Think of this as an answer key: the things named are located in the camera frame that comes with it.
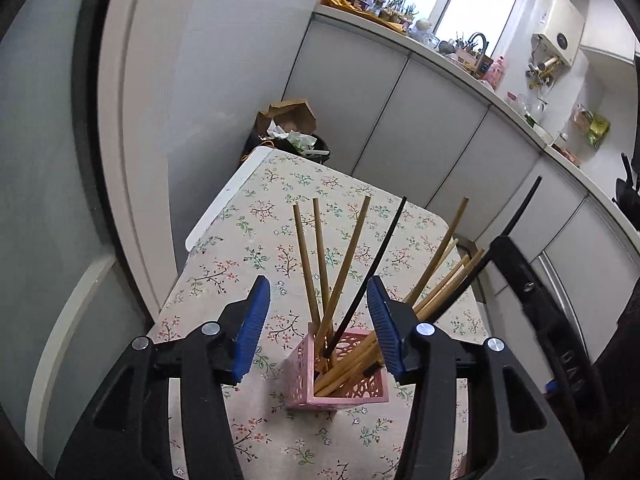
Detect frosted glass door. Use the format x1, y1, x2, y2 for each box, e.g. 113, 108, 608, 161
0, 0, 191, 461

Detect crumpled white paper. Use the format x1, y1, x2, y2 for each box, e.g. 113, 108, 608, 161
266, 122, 316, 150

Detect pink perforated basket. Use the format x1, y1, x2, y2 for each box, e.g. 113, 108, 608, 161
284, 322, 391, 411

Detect white wall water heater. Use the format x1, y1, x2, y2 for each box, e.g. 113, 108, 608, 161
531, 0, 587, 69

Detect black fixture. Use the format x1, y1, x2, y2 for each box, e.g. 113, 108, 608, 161
612, 152, 640, 212

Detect black trash bin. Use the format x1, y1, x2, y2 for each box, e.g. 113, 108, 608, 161
244, 130, 331, 167

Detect pink bottle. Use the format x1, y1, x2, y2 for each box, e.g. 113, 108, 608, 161
482, 55, 509, 89

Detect brown paper envelopes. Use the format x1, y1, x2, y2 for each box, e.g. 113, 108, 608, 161
320, 0, 396, 24

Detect yellow green bag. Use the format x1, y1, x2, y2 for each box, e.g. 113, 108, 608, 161
572, 105, 612, 149

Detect brown cardboard box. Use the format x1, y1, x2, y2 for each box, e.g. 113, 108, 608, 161
256, 99, 318, 136

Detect hanging kitchen utensils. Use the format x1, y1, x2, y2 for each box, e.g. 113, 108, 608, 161
525, 55, 559, 94

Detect bunch of wooden chopsticks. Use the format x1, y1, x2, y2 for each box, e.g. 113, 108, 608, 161
292, 196, 473, 397

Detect floral tablecloth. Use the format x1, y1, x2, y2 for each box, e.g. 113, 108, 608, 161
150, 152, 491, 480

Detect clear glass jars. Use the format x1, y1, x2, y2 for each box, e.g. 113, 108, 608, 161
507, 92, 547, 122

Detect wooden utensil box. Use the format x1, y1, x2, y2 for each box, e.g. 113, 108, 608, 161
452, 35, 484, 69

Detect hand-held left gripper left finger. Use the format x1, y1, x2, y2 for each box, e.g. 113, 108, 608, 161
55, 275, 272, 480

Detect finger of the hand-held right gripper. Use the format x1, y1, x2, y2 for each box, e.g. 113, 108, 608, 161
487, 235, 598, 411

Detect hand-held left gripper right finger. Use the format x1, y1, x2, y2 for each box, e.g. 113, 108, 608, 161
366, 275, 586, 480

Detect row of small potted plants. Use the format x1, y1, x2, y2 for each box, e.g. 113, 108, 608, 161
372, 0, 419, 29

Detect curved metal faucet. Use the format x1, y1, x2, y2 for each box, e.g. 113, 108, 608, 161
467, 32, 494, 62

